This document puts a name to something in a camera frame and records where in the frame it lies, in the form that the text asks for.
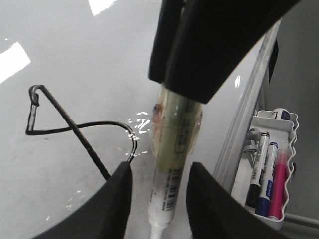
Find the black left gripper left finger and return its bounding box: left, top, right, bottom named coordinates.
left=35, top=162, right=132, bottom=239

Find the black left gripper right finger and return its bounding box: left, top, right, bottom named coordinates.
left=186, top=162, right=287, bottom=239

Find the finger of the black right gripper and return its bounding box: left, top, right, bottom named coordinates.
left=164, top=0, right=296, bottom=104
left=148, top=0, right=185, bottom=84

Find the white black whiteboard marker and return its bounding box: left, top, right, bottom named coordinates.
left=148, top=86, right=202, bottom=239

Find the white whiteboard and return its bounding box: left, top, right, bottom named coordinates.
left=0, top=0, right=282, bottom=239

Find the black capped marker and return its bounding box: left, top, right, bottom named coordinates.
left=245, top=131, right=270, bottom=208

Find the blue capped marker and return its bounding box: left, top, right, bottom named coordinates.
left=255, top=141, right=278, bottom=217

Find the pink marker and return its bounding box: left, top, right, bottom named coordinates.
left=268, top=149, right=288, bottom=220

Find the white marker tray holder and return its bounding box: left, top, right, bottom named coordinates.
left=231, top=108, right=299, bottom=230

